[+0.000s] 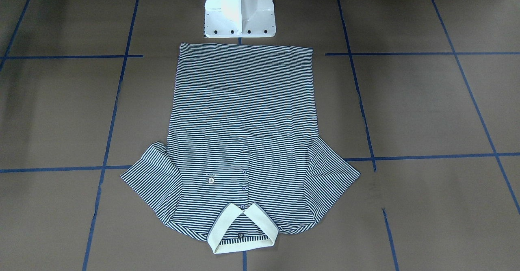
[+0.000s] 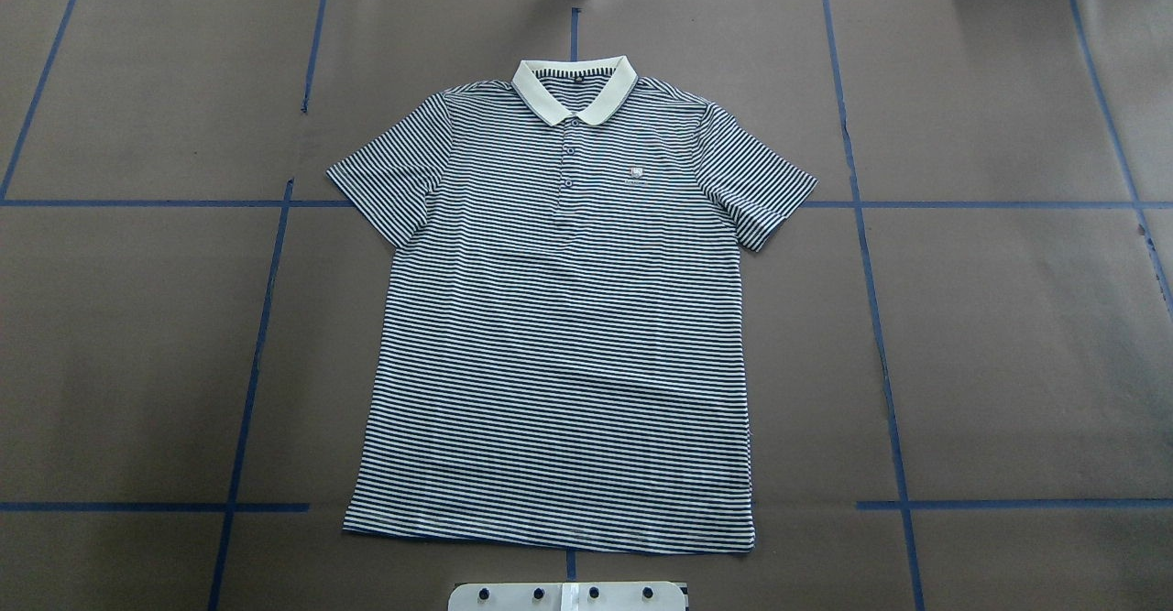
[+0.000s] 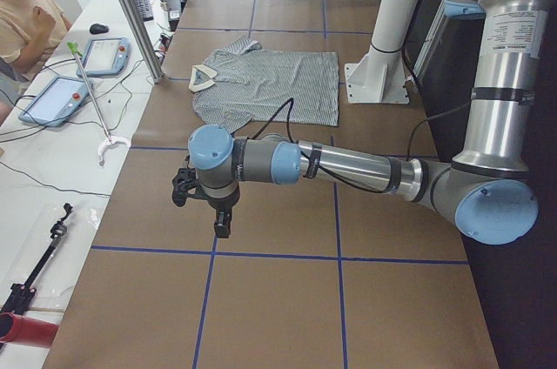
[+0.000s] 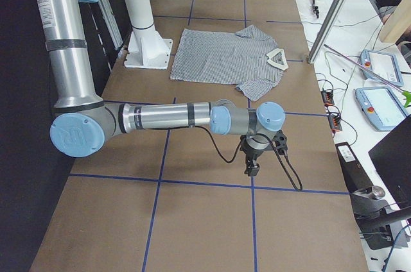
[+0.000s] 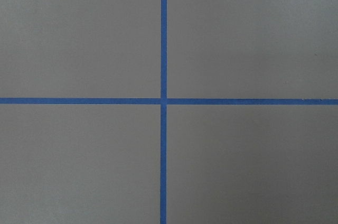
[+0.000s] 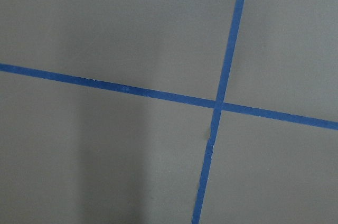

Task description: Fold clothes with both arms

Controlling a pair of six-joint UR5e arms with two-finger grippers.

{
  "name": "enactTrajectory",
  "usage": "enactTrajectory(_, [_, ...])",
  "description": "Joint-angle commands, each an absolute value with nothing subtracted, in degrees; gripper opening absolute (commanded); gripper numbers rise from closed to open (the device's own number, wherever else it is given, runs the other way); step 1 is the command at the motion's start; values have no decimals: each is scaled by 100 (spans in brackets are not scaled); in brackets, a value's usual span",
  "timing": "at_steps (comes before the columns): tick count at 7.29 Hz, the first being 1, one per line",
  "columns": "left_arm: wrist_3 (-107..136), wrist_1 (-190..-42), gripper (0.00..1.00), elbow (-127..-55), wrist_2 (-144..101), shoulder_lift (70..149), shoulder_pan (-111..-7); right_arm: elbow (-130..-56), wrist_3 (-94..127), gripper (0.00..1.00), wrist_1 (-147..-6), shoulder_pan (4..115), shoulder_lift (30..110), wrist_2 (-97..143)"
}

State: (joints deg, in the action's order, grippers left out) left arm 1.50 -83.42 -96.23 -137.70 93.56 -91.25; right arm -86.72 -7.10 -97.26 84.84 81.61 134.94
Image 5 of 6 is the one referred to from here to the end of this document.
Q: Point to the blue tape line lengthwise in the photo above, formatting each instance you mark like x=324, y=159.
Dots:
x=163, y=120

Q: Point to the blue tape line crosswise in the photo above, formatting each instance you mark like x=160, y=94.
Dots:
x=167, y=101

